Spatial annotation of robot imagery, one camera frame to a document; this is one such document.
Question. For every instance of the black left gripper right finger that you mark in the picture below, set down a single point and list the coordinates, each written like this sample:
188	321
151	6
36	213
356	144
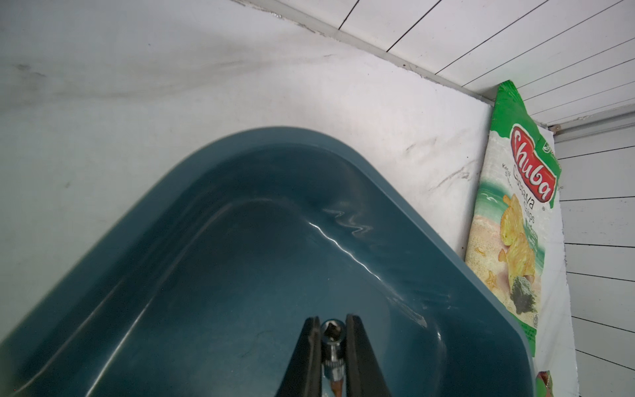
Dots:
364	376

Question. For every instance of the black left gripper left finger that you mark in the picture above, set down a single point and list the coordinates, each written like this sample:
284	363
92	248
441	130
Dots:
303	377

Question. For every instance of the chrome socket bit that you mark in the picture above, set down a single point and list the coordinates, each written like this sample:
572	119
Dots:
333	354

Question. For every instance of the dark teal plastic storage box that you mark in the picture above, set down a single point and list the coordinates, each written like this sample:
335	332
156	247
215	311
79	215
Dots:
203	288

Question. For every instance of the small green snack packet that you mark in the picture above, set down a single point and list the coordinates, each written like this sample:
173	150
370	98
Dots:
544	384

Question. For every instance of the green Chuba cassava chips bag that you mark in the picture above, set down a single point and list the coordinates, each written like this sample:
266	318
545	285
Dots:
513	210

